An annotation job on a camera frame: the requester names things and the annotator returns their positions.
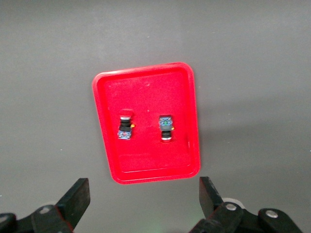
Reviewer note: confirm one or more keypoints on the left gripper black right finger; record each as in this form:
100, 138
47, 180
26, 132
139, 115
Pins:
212, 206

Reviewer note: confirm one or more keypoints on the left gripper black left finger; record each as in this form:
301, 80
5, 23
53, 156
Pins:
75, 201

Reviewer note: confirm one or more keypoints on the red push button switch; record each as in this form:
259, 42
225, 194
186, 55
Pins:
125, 125
166, 122

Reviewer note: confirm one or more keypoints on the red plastic tray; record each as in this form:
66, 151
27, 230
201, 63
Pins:
150, 97

